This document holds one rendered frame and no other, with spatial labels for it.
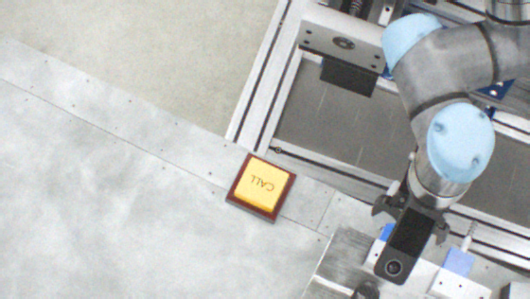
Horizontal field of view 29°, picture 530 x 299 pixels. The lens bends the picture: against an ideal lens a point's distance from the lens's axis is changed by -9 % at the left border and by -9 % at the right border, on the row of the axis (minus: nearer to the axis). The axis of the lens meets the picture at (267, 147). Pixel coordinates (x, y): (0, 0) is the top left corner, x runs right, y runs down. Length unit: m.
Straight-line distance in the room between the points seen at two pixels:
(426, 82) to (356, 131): 1.19
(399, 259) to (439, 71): 0.25
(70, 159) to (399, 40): 0.68
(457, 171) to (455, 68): 0.12
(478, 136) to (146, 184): 0.68
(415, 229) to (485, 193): 1.08
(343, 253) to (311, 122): 0.81
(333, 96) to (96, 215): 0.85
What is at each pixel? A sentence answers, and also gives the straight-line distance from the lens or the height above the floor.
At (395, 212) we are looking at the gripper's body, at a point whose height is 1.12.
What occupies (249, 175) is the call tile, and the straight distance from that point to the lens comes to 1.62.
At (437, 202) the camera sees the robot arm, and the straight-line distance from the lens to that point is 1.23.
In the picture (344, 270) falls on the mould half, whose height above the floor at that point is 0.89.
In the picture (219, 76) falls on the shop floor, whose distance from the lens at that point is 2.58.
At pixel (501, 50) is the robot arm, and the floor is 1.34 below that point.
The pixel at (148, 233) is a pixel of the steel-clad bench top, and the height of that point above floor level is 0.80.
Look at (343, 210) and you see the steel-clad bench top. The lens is 1.66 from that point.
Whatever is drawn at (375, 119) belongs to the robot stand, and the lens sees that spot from 2.35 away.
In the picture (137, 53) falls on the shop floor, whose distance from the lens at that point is 2.61.
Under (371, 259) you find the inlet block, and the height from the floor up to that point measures 0.92.
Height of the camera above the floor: 2.39
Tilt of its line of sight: 71 degrees down
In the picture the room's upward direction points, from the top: 11 degrees clockwise
